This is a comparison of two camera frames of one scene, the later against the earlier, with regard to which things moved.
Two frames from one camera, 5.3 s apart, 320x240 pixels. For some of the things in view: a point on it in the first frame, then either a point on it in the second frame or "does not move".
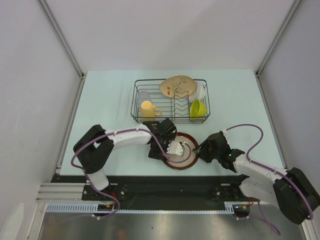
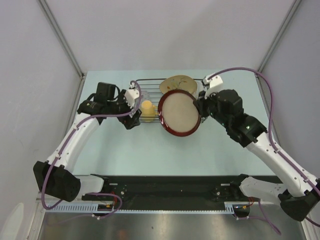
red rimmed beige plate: x=183 y=137 to x=178 y=114
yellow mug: x=148 y=111 does not move
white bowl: x=199 y=93 does not move
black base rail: x=169 y=190 does not move
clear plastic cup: x=143 y=96 does not move
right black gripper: x=202 y=150 to x=201 y=103
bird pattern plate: x=178 y=87 does not move
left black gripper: x=154 y=153 to x=129 y=122
